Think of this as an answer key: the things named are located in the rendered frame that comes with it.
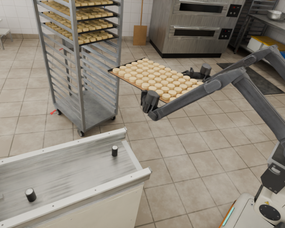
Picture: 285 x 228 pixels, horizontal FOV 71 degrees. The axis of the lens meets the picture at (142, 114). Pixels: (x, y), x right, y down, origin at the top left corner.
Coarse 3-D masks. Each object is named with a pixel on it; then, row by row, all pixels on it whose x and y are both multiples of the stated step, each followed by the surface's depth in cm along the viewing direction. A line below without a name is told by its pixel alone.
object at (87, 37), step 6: (48, 24) 183; (54, 24) 190; (60, 30) 175; (66, 30) 178; (102, 30) 188; (66, 36) 169; (84, 36) 174; (90, 36) 173; (96, 36) 176; (102, 36) 176; (108, 36) 180; (78, 42) 161; (84, 42) 165
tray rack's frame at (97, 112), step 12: (36, 12) 178; (84, 48) 233; (48, 72) 216; (72, 96) 255; (84, 96) 258; (60, 108) 235; (72, 108) 237; (96, 108) 243; (108, 108) 245; (72, 120) 222; (96, 120) 226
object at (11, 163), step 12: (108, 132) 110; (120, 132) 111; (60, 144) 100; (72, 144) 101; (84, 144) 104; (96, 144) 108; (24, 156) 92; (36, 156) 94; (48, 156) 98; (60, 156) 101; (0, 168) 89; (12, 168) 92
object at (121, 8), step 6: (120, 0) 164; (120, 6) 166; (120, 12) 169; (120, 18) 172; (120, 24) 176; (120, 30) 179; (120, 36) 183; (120, 42) 186; (120, 48) 190; (120, 54) 194; (120, 60) 198
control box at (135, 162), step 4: (124, 140) 115; (124, 144) 113; (128, 144) 114; (128, 148) 111; (128, 152) 109; (132, 152) 109; (132, 156) 107; (132, 160) 105; (136, 160) 105; (136, 164) 103; (136, 168) 102; (140, 168) 102
